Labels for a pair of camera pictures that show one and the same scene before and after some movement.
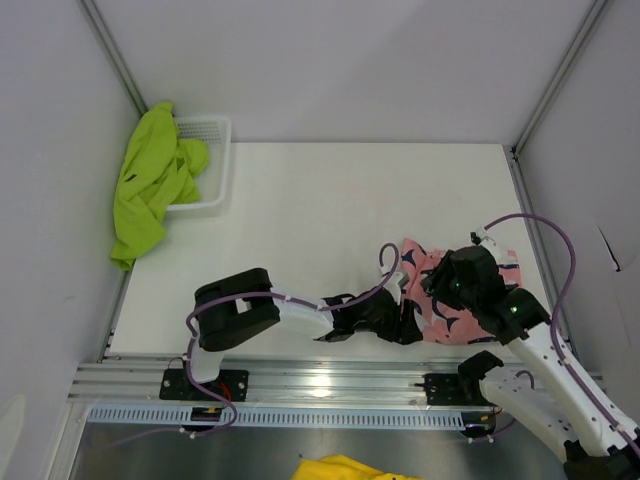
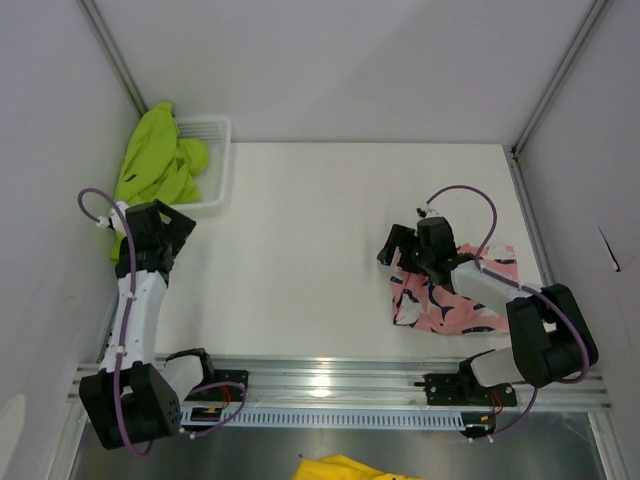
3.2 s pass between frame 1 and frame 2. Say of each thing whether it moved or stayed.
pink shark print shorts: moved
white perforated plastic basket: stayed
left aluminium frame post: stayed
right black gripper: moved
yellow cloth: stayed
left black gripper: moved
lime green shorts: stayed
